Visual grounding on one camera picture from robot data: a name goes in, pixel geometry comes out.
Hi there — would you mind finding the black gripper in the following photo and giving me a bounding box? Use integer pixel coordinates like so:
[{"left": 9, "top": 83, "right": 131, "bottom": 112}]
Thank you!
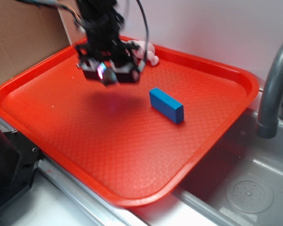
[{"left": 75, "top": 37, "right": 146, "bottom": 86}]

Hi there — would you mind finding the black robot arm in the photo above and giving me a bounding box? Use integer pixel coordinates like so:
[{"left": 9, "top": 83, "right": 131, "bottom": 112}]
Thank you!
[{"left": 75, "top": 0, "right": 147, "bottom": 86}]

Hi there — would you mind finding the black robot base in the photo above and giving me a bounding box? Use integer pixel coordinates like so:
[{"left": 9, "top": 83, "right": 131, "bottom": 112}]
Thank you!
[{"left": 0, "top": 129, "right": 40, "bottom": 211}]

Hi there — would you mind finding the pink plush toy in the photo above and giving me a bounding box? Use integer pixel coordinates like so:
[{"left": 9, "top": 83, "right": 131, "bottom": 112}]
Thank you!
[{"left": 123, "top": 40, "right": 159, "bottom": 66}]

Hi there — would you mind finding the blue rectangular block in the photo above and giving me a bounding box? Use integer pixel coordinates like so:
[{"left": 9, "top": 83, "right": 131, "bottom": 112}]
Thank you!
[{"left": 149, "top": 88, "right": 184, "bottom": 124}]

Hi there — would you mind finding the red plastic tray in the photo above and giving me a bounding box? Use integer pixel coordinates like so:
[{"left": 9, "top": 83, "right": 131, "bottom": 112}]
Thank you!
[{"left": 0, "top": 46, "right": 259, "bottom": 208}]

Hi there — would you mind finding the brown cardboard sheet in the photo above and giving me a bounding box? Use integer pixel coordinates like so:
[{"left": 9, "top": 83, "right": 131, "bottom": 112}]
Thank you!
[{"left": 0, "top": 0, "right": 85, "bottom": 85}]

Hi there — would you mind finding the grey faucet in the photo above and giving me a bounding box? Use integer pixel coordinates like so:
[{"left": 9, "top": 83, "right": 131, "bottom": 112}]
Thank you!
[{"left": 256, "top": 44, "right": 283, "bottom": 139}]

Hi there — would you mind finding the grey toy sink basin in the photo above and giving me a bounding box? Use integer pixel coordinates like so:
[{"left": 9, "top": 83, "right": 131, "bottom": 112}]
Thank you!
[{"left": 172, "top": 110, "right": 283, "bottom": 226}]

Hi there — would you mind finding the black cable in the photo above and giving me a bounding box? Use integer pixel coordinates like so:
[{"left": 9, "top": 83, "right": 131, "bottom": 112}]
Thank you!
[{"left": 135, "top": 0, "right": 150, "bottom": 61}]

